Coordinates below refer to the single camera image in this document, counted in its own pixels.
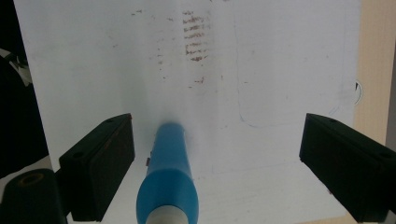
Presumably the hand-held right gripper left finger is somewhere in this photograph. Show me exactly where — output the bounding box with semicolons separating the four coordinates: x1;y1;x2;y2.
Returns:
58;112;136;223

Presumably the blue bottle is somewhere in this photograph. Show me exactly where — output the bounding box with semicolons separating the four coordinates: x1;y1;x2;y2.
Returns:
135;121;200;224

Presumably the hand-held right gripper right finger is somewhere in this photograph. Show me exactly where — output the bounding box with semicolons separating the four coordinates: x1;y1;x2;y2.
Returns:
298;112;396;224

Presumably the white table sheet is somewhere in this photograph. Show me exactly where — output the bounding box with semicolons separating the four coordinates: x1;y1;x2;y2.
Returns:
13;0;362;224

